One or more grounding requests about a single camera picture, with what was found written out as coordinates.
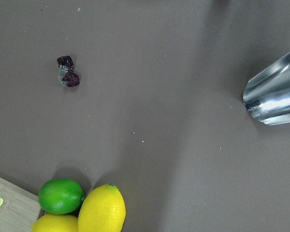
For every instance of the silver metal scoop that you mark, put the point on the silver metal scoop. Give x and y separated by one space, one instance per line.
267 95

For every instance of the bamboo cutting board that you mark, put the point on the bamboo cutting board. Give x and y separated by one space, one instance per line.
20 208

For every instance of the yellow lemon outer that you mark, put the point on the yellow lemon outer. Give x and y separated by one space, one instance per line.
103 210

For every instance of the yellow lemon near board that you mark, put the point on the yellow lemon near board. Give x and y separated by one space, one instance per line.
56 223

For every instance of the green lime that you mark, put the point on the green lime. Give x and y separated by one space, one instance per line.
61 196

